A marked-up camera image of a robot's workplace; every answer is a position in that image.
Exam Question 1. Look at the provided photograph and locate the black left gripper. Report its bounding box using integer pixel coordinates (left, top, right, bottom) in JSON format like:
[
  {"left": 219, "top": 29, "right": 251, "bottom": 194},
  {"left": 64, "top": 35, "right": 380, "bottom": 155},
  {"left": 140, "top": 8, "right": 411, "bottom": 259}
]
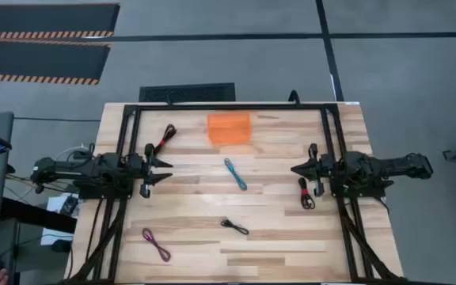
[{"left": 124, "top": 142, "right": 174, "bottom": 199}]

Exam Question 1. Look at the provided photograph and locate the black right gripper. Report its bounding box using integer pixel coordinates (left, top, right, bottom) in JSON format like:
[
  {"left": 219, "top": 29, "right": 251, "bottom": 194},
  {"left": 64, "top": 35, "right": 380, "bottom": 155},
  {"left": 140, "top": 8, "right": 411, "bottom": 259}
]
[{"left": 291, "top": 143, "right": 334, "bottom": 198}]

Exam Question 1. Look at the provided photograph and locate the black cable with red tie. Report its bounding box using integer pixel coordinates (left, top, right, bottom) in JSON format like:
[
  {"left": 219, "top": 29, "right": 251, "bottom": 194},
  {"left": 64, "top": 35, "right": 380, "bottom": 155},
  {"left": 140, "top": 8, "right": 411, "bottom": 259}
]
[
  {"left": 152, "top": 123, "right": 178, "bottom": 158},
  {"left": 298, "top": 177, "right": 317, "bottom": 211}
]

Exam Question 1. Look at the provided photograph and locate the teal USB-C cable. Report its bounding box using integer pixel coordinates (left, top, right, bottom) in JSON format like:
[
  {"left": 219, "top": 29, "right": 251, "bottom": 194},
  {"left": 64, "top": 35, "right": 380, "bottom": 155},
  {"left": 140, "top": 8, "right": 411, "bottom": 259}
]
[{"left": 223, "top": 158, "right": 249, "bottom": 192}]

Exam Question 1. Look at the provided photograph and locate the orange translucent bin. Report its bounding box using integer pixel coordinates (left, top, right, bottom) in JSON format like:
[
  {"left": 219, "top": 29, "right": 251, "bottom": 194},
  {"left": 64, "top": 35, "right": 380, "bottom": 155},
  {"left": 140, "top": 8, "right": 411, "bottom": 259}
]
[{"left": 207, "top": 112, "right": 253, "bottom": 146}]

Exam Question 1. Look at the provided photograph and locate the black floor vent grate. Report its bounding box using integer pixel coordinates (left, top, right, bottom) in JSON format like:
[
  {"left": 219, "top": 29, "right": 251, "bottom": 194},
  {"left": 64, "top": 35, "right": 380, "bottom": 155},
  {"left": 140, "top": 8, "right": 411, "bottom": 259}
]
[{"left": 139, "top": 82, "right": 237, "bottom": 103}]

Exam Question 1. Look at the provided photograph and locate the white box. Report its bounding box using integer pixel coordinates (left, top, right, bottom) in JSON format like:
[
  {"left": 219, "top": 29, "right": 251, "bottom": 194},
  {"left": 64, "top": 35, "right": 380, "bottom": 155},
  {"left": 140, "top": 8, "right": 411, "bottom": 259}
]
[{"left": 40, "top": 192, "right": 81, "bottom": 246}]

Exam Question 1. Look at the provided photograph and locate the black computer mouse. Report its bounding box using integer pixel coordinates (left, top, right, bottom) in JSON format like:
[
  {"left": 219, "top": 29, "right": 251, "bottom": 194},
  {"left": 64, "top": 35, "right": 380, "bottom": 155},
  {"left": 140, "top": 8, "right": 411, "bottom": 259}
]
[{"left": 51, "top": 238, "right": 73, "bottom": 254}]

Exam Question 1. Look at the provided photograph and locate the black desk board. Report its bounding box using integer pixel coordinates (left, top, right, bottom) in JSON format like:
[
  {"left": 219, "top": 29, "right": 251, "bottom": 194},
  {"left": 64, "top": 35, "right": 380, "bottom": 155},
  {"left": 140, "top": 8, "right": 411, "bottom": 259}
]
[{"left": 0, "top": 196, "right": 78, "bottom": 234}]

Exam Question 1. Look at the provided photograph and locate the black hazard-striped floor mat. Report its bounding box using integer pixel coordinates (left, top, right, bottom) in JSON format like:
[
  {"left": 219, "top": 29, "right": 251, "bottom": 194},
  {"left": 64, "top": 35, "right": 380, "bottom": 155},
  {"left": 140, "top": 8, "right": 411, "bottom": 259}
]
[
  {"left": 0, "top": 2, "right": 121, "bottom": 40},
  {"left": 0, "top": 39, "right": 112, "bottom": 86}
]

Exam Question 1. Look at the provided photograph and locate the magenta USB-C cable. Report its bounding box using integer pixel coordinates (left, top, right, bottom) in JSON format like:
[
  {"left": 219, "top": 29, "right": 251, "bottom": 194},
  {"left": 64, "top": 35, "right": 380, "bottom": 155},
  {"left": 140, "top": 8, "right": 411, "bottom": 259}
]
[{"left": 141, "top": 227, "right": 172, "bottom": 263}]

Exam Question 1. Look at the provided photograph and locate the white cable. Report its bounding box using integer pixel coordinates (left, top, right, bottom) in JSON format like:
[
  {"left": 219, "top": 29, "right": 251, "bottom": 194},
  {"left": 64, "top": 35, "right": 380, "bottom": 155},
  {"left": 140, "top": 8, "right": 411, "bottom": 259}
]
[{"left": 55, "top": 145, "right": 90, "bottom": 162}]

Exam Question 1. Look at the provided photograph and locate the small black USB-C cable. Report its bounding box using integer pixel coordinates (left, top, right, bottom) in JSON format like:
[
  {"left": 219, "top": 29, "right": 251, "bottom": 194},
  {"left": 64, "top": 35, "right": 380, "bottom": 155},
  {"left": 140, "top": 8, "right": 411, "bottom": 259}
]
[{"left": 220, "top": 218, "right": 250, "bottom": 236}]

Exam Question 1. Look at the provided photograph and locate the black aluminium frame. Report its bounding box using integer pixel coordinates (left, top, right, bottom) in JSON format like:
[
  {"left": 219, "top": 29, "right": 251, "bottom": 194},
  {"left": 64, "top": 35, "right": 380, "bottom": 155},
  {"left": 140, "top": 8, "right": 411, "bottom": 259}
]
[{"left": 63, "top": 101, "right": 407, "bottom": 285}]

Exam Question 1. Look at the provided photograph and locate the thin black floor cable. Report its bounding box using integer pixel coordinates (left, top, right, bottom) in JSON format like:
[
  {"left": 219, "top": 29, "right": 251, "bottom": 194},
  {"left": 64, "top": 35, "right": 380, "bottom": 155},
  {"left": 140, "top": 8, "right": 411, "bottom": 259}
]
[{"left": 13, "top": 116, "right": 101, "bottom": 123}]

